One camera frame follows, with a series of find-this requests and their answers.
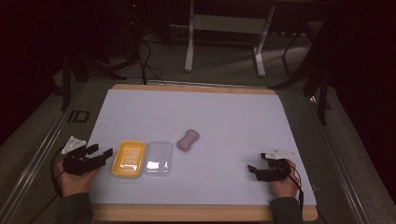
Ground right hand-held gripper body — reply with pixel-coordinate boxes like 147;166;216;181
255;147;297;183

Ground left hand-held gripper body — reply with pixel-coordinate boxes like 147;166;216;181
61;135;106;176

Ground yellow soap dish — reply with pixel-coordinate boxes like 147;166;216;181
110;140;148;179

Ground clear plastic soap dish lid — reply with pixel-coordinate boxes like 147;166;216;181
142;141;174;177

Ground pink soap bar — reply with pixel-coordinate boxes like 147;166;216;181
177;128;201;153

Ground person's left hand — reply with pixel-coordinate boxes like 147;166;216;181
56;160;100;198

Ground person's right hand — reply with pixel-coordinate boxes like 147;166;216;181
270;159;301;199

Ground white table mat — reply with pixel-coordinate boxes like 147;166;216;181
87;88;318;207

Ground black metal stand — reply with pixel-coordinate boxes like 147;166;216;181
59;46;127;112
268;18;333;126

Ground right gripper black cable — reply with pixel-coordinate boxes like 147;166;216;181
278;162;305;209

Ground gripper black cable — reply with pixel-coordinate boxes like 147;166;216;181
278;162;305;209
27;147;65;224

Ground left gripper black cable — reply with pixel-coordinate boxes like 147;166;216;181
27;147;65;224

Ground black floor cables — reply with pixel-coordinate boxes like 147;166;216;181
124;18;167;87

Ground white metal table frame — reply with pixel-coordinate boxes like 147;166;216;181
184;0;276;78

